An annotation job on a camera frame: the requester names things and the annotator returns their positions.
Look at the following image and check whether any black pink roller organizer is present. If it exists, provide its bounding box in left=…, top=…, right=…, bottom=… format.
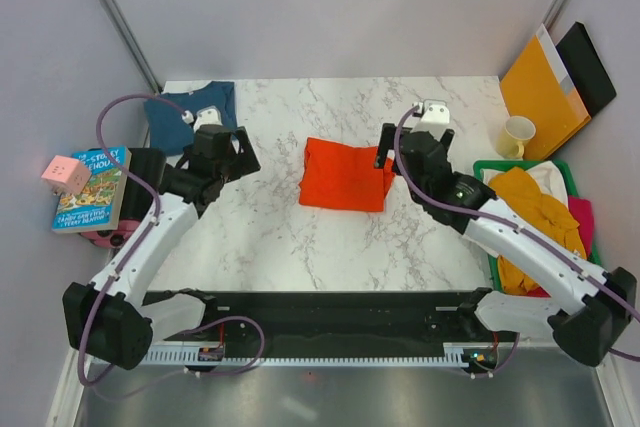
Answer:
left=81, top=146, right=169, bottom=249

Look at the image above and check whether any folded blue t-shirt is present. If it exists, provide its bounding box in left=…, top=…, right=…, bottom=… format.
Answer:
left=144, top=80, right=237, bottom=156

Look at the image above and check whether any magenta t-shirt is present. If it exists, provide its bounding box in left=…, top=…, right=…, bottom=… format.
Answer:
left=568, top=196, right=595, bottom=255

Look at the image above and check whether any orange folder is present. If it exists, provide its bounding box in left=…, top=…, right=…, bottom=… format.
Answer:
left=500, top=25, right=591, bottom=161

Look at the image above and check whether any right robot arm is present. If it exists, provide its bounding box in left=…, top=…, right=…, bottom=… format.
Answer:
left=374, top=123, right=639, bottom=367

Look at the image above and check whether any white slotted cable duct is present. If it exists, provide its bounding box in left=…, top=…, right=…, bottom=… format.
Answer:
left=141, top=342, right=469, bottom=368

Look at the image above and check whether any yellow mug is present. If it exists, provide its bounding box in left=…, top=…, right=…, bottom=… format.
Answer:
left=495, top=116, right=536, bottom=160

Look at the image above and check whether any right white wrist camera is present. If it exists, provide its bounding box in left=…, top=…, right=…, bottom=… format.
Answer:
left=411, top=99, right=451, bottom=140

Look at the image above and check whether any blue treehouse book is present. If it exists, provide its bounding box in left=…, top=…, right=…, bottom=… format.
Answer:
left=52, top=149, right=127, bottom=234

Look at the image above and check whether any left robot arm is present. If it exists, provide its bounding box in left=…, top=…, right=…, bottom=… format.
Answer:
left=62, top=124, right=260, bottom=370

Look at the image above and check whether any green plastic tray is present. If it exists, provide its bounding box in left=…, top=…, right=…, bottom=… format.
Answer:
left=472, top=159, right=612, bottom=304

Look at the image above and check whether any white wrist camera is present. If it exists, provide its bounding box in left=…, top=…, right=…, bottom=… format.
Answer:
left=411, top=99, right=451, bottom=140
left=181, top=106, right=223, bottom=132

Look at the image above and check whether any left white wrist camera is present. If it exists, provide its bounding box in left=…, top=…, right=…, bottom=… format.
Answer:
left=181, top=106, right=223, bottom=132

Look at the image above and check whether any pink cube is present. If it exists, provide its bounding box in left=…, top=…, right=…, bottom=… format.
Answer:
left=41, top=155, right=91, bottom=195

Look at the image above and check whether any black flat box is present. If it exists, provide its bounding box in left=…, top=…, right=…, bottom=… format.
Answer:
left=556, top=22, right=617, bottom=117

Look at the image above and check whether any mustard yellow t-shirt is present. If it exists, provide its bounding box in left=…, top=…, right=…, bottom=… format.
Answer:
left=488, top=167, right=589, bottom=297

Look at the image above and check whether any orange t-shirt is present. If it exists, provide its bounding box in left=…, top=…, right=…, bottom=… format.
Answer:
left=299, top=137, right=395, bottom=213

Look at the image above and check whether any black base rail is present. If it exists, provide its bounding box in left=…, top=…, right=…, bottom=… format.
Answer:
left=172, top=291, right=515, bottom=358

